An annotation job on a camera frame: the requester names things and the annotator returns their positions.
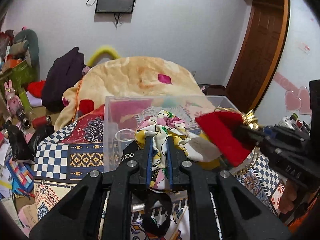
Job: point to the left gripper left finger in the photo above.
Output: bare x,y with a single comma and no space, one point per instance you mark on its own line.
99,206

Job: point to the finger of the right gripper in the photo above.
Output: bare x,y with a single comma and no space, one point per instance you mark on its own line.
250,137
286,134

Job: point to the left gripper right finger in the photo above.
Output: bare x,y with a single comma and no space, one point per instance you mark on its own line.
220,207

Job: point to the red pouch with gold cord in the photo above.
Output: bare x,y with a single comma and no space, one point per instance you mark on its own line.
223,128

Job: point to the black bag with chain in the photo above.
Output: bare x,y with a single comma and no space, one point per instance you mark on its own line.
141,187

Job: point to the floral patterned cloth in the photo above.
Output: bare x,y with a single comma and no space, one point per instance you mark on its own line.
161,128

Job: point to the white sliding door with hearts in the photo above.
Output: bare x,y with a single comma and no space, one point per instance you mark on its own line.
288,91

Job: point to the patterned patchwork bedsheet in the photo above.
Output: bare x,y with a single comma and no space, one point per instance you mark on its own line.
66,156

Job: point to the white cloth pouch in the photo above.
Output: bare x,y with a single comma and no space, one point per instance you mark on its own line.
201,150

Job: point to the brown wooden door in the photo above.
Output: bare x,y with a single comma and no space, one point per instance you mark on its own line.
258,55

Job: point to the red thermos bottle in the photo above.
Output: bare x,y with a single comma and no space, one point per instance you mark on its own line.
41,121

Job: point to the clear plastic storage bin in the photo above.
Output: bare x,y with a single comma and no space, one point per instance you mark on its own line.
134,119

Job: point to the pink rabbit toy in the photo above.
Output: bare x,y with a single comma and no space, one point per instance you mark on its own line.
13,101

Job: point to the green bottle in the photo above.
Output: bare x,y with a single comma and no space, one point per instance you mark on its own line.
25,101

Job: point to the red cushion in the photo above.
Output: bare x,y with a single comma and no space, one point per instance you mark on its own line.
35,88

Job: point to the dark purple jacket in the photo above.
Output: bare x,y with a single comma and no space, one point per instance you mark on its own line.
64,74

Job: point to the yellow fleece blanket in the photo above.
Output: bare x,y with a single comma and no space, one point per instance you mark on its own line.
127,76

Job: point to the green cardboard box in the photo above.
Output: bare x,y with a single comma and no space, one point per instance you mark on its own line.
21,75

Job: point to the yellow fuzzy arch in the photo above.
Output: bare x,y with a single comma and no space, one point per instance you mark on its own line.
102,52

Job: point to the wooden wardrobe frame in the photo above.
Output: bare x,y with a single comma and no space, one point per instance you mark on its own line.
259,54

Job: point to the small black wall monitor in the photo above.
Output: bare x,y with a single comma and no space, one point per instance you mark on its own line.
114,6

